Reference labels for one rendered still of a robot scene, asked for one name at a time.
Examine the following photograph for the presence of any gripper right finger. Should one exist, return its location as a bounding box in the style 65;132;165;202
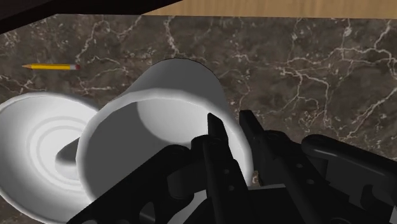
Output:
239;109;397;224

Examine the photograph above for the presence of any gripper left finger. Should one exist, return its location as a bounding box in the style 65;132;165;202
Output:
66;113;249;224

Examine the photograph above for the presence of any white cup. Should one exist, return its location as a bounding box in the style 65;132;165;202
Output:
75;57;255;206

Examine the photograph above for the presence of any white plate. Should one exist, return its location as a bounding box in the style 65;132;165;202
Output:
0;92;101;224

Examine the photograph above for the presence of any yellow pencil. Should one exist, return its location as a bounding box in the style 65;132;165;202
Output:
21;63;81;71

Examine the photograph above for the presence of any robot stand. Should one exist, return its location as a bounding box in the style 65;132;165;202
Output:
0;0;184;34

